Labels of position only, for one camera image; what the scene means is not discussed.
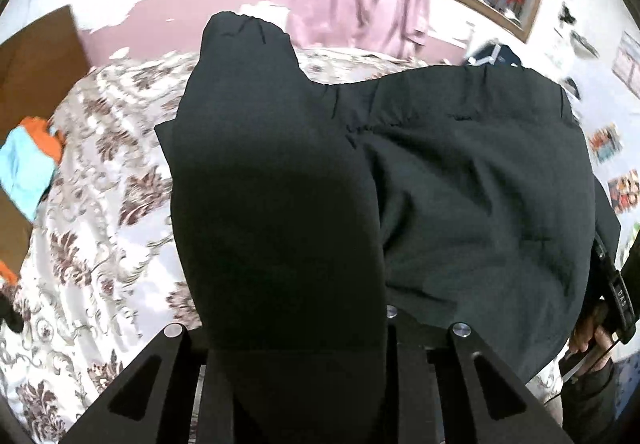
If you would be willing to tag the brown wooden wardrobe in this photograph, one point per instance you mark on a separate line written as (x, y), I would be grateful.
(35, 58)

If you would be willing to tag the red and yellow wall picture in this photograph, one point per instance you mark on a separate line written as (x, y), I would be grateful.
(625, 193)

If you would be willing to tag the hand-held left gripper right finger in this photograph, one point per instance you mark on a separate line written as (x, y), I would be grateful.
(400, 341)

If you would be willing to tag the orange cloth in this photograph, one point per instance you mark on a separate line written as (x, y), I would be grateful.
(45, 136)

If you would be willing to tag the person's right forearm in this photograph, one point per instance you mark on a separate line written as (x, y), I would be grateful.
(590, 404)

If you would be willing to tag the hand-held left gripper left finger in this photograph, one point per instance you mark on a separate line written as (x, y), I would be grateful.
(215, 424)

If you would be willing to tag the blue cloth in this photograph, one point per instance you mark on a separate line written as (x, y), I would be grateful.
(631, 389)

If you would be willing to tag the orange and blue wall picture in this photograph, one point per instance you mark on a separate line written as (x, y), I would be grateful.
(606, 143)

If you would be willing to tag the black garment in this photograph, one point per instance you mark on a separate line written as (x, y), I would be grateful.
(350, 204)

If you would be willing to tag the cyan cloth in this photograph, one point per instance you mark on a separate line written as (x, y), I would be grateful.
(25, 168)

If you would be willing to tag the person's right hand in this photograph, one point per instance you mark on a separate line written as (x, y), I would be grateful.
(590, 331)

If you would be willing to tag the strip of wall pictures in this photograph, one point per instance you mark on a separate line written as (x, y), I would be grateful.
(629, 59)

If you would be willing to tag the floral bed sheet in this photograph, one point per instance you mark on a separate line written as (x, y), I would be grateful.
(105, 224)

